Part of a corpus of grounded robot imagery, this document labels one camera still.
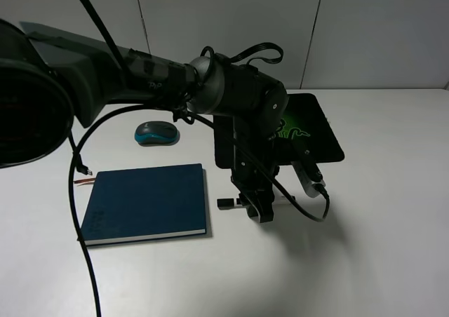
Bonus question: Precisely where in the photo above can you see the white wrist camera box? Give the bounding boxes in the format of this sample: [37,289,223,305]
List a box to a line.
[291,161,326,198]

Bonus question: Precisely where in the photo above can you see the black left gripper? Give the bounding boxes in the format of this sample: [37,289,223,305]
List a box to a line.
[232,116,279,223]

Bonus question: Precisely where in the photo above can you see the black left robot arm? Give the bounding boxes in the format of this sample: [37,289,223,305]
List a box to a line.
[1,21,288,223]

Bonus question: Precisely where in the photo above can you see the grey and teal computer mouse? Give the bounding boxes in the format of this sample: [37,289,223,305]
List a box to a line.
[134,121,180,146]

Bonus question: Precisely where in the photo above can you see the black green snake mouse pad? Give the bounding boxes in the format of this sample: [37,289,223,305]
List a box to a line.
[213,93,344,169]

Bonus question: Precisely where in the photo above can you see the white marker pen black cap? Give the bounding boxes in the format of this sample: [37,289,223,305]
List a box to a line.
[216,194,297,210]

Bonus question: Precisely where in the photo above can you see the black cable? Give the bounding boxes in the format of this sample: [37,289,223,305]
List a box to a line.
[62,0,330,317]

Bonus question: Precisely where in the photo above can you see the blue hardcover notebook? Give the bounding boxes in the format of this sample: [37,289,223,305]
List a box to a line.
[81,163,207,247]

